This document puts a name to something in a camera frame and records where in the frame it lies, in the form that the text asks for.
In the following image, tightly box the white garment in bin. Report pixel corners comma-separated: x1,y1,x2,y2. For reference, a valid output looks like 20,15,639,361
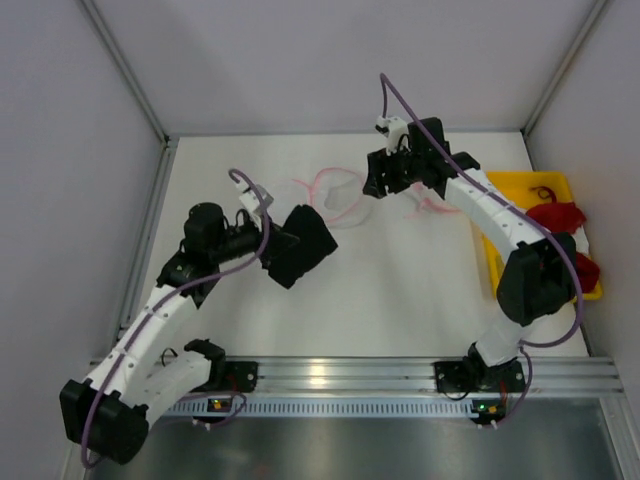
573,227,590,256

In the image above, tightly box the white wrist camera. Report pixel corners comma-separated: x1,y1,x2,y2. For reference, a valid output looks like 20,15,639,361
375,116,409,154
237,184,274,222

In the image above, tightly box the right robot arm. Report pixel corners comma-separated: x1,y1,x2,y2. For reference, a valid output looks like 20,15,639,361
363,117,580,369

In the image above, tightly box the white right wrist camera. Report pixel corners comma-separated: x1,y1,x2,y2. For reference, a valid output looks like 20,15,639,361
375,116,409,154

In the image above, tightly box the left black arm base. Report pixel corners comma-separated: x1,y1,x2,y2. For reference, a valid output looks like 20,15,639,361
202,359,259,393

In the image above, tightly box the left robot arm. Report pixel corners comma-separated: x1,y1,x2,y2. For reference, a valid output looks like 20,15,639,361
60,203,302,468

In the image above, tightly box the aluminium front rail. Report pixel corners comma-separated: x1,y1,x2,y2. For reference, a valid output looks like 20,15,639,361
82,355,624,396

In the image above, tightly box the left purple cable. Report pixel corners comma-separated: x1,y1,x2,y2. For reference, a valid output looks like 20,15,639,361
79,168,274,470

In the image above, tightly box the white pink-trimmed laundry bag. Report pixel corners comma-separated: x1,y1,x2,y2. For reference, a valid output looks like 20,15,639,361
402,182,459,219
291,167,372,229

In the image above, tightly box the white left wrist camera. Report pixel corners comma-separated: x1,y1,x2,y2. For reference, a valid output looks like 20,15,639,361
237,184,274,222

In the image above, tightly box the black bra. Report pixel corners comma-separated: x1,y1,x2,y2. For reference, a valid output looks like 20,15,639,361
267,205,338,289

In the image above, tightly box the perforated cable duct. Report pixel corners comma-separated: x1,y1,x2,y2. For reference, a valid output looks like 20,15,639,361
165,397,479,419

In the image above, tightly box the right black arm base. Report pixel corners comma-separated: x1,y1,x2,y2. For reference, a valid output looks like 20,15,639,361
433,357,526,399

